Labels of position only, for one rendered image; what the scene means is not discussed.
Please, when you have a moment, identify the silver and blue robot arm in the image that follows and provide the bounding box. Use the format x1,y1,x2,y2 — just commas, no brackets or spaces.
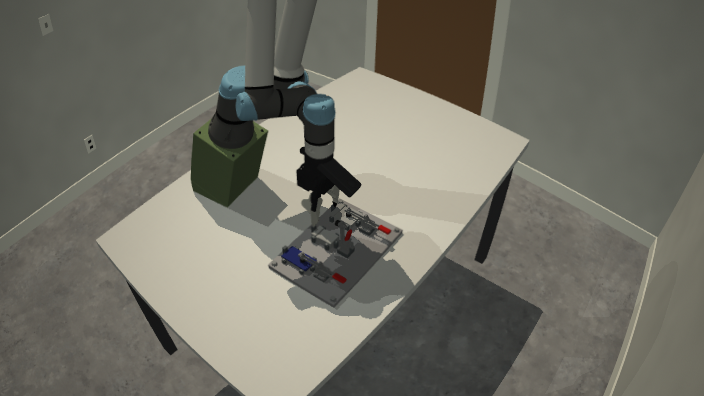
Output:
208,0,362,197

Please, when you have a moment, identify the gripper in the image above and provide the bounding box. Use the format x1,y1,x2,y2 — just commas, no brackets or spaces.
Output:
296,146,340,227

